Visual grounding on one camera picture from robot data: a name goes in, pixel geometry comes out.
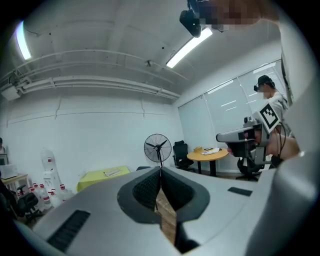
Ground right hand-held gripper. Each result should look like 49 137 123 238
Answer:
216 102 281 166

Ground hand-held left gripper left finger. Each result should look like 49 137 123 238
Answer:
32 166 181 256

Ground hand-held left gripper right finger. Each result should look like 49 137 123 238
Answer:
161 166 261 254

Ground person's right forearm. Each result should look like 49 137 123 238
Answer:
265 129 301 161

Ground black office chair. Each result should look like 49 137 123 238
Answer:
172 140 196 173
236 157 262 182
14 184 43 222

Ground white papers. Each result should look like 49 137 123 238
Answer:
200 147 221 156

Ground round yellow table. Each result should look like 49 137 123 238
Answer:
186 147 230 177

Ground white window blinds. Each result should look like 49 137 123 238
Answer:
177 59 288 174

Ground green tablecloth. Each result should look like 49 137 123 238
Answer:
76 165 131 193

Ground cluster of clear water bottles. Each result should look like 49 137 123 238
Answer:
27 182 75 211

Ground white water dispenser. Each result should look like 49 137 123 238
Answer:
40 147 63 191

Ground black standing fan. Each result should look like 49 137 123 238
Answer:
143 133 173 168

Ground light wooden table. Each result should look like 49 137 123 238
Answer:
1 173 30 193

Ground long ceiling light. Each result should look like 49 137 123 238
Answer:
14 20 33 61
165 26 214 69

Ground white box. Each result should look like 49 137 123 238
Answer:
0 164 19 180

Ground person's head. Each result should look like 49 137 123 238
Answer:
199 0 281 28

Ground white ceiling pipes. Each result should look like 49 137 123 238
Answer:
0 49 181 101

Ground white ceiling unit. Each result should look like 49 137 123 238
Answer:
0 84 21 102

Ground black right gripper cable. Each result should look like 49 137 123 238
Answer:
273 121 288 159

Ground black head-worn camera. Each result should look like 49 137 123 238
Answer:
179 0 229 39

